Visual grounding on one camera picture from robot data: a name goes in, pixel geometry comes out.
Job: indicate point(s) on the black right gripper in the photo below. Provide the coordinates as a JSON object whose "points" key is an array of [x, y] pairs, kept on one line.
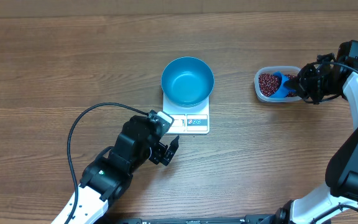
{"points": [[300, 84]]}

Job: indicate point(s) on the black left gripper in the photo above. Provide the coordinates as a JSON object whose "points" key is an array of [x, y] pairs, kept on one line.
{"points": [[160, 155]]}

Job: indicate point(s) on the blue plastic measuring scoop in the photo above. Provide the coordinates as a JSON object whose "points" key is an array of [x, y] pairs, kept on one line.
{"points": [[282, 91]]}

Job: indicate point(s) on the red adzuki beans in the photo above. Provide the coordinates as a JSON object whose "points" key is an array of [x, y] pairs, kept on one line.
{"points": [[268, 84]]}

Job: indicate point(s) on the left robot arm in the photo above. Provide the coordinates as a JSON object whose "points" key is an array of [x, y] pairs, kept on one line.
{"points": [[107, 178]]}

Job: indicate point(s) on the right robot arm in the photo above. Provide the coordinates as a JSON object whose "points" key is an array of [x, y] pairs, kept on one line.
{"points": [[339, 192]]}

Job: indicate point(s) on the white digital kitchen scale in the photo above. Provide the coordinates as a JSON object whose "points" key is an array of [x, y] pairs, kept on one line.
{"points": [[188, 120]]}

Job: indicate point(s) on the blue metal bowl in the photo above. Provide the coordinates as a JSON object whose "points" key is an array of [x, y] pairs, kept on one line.
{"points": [[187, 81]]}

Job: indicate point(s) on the clear plastic food container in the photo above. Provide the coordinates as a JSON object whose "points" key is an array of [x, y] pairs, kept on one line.
{"points": [[283, 69]]}

